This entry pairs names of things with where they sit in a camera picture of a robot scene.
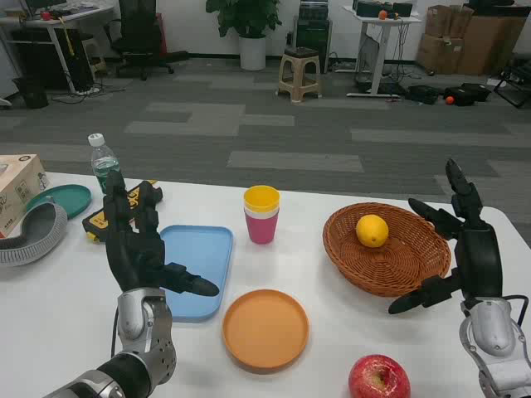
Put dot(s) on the black waste bin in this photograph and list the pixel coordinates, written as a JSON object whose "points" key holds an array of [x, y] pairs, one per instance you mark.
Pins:
{"points": [[31, 93]]}

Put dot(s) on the black office chair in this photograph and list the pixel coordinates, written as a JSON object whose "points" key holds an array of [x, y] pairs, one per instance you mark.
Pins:
{"points": [[139, 33]]}

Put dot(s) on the black equipment box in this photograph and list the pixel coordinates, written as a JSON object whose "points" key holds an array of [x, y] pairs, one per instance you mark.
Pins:
{"points": [[373, 9]]}

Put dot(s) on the white office desk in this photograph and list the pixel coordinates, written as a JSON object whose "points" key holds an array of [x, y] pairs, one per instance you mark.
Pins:
{"points": [[54, 22]]}

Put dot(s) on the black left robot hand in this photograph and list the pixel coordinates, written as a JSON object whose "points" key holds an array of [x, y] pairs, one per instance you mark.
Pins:
{"points": [[132, 253]]}

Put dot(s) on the red apple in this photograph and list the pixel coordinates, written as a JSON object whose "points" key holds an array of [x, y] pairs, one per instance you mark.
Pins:
{"points": [[377, 377]]}

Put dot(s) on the green round plate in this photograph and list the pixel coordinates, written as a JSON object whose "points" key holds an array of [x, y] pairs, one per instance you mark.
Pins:
{"points": [[70, 199]]}

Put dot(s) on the brown wicker basket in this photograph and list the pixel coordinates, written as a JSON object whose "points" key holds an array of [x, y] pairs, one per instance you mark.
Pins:
{"points": [[373, 269]]}

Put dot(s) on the clear water bottle green label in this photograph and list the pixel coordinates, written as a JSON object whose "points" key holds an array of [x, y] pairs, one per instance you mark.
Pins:
{"points": [[103, 163]]}

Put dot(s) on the black folding cot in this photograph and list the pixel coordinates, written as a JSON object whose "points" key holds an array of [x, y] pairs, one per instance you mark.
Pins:
{"points": [[516, 79]]}

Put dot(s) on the pink plastic cup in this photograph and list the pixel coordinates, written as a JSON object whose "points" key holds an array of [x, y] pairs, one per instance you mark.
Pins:
{"points": [[261, 230]]}

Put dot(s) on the large brown carton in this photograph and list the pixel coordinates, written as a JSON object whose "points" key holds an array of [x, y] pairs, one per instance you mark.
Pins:
{"points": [[489, 45]]}

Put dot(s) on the beige stool with dark seat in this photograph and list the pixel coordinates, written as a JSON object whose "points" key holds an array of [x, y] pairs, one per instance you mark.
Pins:
{"points": [[299, 62]]}

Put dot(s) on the black equipment rack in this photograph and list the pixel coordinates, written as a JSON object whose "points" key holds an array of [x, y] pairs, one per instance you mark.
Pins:
{"points": [[311, 37]]}

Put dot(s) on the potted plant in white pot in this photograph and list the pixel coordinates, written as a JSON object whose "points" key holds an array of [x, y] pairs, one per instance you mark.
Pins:
{"points": [[252, 51]]}

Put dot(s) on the small black floor case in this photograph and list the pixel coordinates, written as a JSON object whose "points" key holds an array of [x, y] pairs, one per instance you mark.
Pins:
{"points": [[423, 94]]}

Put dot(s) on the small brown carton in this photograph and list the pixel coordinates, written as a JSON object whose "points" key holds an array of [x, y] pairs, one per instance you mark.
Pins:
{"points": [[446, 20]]}

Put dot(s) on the large black floor case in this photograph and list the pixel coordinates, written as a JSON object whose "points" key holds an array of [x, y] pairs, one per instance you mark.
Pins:
{"points": [[471, 93]]}

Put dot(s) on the printed cardboard box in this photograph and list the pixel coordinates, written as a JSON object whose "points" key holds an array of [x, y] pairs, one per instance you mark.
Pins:
{"points": [[20, 174]]}

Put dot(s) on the medium brown carton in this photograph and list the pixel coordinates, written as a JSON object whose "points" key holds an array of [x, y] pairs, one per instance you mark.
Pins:
{"points": [[435, 54]]}

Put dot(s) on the yellow plastic cup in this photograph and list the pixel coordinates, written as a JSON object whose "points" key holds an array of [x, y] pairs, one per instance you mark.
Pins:
{"points": [[261, 199]]}

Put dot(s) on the yellow black remote controller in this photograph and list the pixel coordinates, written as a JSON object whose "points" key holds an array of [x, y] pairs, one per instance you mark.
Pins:
{"points": [[95, 221]]}

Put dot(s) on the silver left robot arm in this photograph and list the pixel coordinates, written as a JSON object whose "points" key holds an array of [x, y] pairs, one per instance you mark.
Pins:
{"points": [[141, 323]]}

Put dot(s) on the yellow lemon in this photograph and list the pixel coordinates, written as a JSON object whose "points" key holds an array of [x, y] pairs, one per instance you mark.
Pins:
{"points": [[372, 231]]}

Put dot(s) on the orange fruit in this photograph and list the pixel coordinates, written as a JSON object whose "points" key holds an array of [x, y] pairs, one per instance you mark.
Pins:
{"points": [[383, 15]]}

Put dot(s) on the small red object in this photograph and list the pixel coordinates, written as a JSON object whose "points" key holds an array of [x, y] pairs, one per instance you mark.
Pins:
{"points": [[45, 16]]}

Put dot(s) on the orange round plate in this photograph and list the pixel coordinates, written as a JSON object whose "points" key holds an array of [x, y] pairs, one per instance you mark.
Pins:
{"points": [[265, 331]]}

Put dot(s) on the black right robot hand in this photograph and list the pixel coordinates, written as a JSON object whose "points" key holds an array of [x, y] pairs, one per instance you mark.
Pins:
{"points": [[479, 261]]}

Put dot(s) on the white standing desk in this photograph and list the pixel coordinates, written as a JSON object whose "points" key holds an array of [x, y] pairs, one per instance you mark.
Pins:
{"points": [[381, 41]]}

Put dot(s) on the blue rectangular tray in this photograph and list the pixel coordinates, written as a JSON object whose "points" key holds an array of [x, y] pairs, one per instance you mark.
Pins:
{"points": [[199, 253]]}

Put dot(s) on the white plastic cup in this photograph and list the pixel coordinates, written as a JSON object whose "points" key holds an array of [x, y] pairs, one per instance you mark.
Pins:
{"points": [[262, 216]]}

